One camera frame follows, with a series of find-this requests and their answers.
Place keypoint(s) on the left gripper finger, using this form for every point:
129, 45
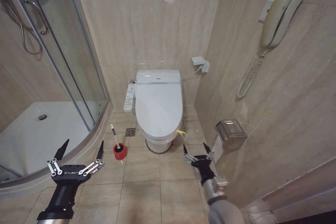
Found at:
62, 151
100, 153

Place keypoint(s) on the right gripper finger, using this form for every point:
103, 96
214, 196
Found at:
187, 157
208, 153

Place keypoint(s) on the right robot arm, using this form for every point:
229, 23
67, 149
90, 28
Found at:
223, 208

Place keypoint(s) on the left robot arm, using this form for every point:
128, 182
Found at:
52, 221

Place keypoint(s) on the white toilet paper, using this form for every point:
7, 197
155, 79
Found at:
218, 148

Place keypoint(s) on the red toilet brush holder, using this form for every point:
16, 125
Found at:
120, 154

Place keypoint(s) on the steel toilet paper holder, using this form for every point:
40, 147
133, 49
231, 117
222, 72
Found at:
232, 132

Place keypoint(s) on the white toilet lid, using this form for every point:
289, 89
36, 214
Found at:
158, 108

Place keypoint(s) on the white toilet control panel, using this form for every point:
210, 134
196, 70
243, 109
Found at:
129, 98

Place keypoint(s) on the white shower tray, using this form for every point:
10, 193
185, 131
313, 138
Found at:
34, 134

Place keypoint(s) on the square metal floor drain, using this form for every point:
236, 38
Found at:
130, 132

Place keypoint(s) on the round shower drain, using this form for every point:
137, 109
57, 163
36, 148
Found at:
42, 116

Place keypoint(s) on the brown door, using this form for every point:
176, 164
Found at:
296, 195

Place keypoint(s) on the grey wall power outlet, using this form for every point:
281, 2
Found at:
201, 63

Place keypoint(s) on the curved glass shower enclosure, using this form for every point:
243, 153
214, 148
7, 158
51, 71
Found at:
78, 51

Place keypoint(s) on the beige wall telephone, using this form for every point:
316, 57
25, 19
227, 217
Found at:
281, 16

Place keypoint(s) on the white wall plate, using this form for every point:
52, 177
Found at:
265, 9

